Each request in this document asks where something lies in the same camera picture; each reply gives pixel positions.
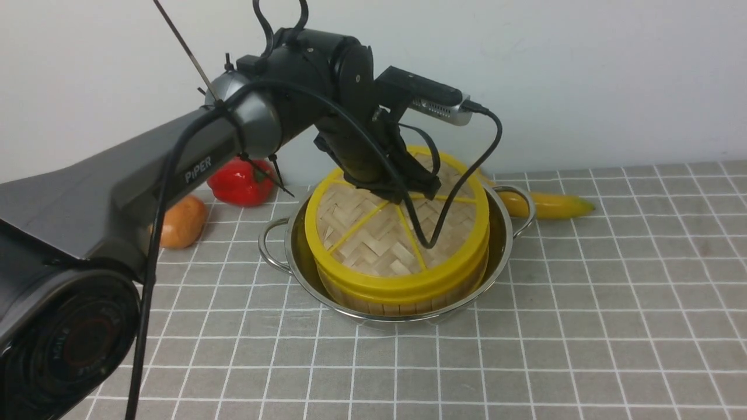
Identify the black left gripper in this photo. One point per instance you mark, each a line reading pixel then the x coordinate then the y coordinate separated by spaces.
pixel 361 165

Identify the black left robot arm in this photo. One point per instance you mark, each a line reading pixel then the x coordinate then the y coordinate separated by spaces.
pixel 80 244

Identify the brown potato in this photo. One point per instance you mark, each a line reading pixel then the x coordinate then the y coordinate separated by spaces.
pixel 184 223

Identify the yellow banana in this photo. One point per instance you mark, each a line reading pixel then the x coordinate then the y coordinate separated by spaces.
pixel 548 206

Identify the stainless steel pot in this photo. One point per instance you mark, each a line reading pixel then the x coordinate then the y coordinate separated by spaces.
pixel 298 262

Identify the red bell pepper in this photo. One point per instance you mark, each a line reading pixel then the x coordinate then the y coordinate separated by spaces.
pixel 242 183

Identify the grey checked tablecloth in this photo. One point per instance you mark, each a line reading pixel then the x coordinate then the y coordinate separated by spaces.
pixel 636 312

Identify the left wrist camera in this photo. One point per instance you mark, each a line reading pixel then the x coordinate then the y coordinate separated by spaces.
pixel 399 90

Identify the bamboo steamer basket yellow rim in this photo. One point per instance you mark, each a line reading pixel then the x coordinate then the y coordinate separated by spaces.
pixel 405 280

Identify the woven bamboo steamer lid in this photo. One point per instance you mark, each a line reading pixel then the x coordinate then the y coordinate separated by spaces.
pixel 340 216

